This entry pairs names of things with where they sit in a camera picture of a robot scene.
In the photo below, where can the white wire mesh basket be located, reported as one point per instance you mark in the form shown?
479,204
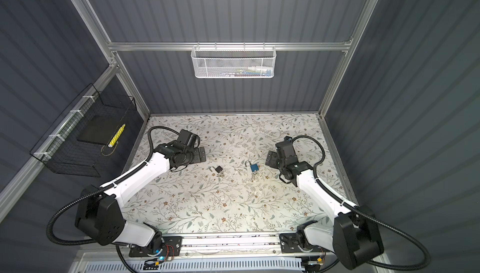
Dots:
208,64

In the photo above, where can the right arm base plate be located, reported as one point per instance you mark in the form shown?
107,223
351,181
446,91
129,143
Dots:
295,243

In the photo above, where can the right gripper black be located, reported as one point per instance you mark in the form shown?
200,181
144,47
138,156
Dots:
272,159

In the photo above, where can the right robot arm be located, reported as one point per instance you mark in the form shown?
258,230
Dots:
354,239

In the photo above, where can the blue padlock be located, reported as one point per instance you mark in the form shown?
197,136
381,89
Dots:
253,167

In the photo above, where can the items in white basket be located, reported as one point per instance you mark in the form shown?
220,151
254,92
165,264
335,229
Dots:
250,72

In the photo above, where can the black box in basket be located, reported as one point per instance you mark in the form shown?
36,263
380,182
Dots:
100,130

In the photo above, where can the black wire basket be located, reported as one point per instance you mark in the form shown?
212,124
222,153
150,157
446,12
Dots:
61,152

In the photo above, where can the floral table mat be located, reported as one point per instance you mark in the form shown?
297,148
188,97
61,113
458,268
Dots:
195,200

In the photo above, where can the small black padlock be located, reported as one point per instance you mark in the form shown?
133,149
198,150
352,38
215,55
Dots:
218,170

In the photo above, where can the white vented panel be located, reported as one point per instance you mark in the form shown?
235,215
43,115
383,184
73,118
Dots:
222,265

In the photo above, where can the yellow tool in basket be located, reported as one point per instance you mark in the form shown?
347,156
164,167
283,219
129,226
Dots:
116,137

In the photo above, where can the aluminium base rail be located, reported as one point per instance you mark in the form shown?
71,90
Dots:
238,245

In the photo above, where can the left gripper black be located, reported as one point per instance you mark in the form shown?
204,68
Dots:
197,155

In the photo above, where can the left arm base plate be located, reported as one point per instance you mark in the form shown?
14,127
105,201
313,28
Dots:
166,246

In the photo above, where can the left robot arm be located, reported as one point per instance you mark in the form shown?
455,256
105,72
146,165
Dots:
100,216

